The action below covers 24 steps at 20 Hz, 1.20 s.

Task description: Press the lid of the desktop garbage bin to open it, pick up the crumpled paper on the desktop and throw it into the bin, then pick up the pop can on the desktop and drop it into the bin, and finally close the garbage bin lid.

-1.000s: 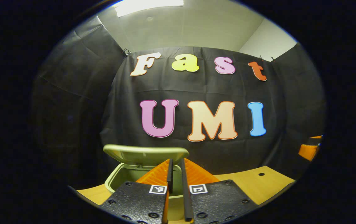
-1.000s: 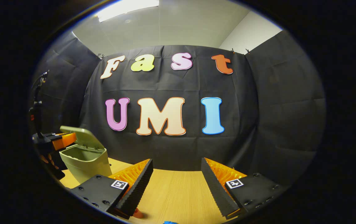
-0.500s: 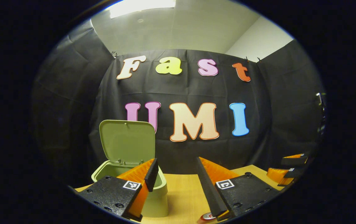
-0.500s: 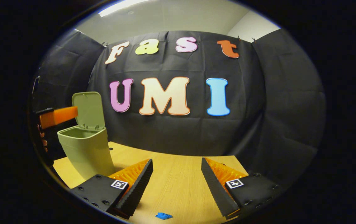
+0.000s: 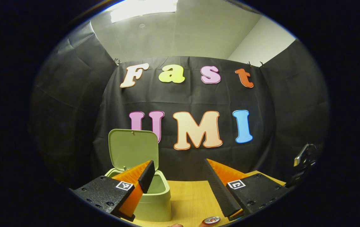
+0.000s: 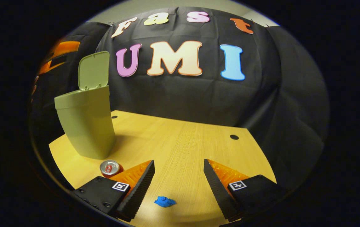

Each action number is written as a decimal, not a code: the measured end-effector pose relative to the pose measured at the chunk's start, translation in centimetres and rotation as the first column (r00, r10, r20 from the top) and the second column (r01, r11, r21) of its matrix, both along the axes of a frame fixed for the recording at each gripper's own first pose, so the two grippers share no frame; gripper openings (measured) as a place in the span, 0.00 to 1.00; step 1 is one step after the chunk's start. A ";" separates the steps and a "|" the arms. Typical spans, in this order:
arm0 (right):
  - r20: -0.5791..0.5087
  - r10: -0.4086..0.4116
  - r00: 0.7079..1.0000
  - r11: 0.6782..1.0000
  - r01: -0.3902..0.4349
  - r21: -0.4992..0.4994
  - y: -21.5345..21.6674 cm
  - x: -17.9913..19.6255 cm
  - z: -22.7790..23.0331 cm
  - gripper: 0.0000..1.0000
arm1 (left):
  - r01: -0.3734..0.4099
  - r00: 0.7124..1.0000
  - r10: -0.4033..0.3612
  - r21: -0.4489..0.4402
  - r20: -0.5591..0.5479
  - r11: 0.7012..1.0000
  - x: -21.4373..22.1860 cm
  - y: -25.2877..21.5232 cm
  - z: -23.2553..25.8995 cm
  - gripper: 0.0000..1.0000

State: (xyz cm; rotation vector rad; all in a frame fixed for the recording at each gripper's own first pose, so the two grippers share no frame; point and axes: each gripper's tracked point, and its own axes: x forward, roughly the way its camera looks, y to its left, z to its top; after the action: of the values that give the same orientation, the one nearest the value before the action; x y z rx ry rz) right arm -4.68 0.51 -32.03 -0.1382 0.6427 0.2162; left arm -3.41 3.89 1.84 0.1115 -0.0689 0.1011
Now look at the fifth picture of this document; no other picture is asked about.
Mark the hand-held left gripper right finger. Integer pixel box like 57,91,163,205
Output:
203,158,290,222

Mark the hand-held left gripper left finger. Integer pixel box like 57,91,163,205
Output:
73,160,155,222

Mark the red pop can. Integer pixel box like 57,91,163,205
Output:
199,216,221,227

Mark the green desktop garbage bin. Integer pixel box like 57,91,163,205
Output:
104,129,172,222

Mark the wooden desktop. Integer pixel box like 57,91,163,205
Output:
120,170,286,227

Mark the black backdrop cloth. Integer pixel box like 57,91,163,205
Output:
29,20,330,189

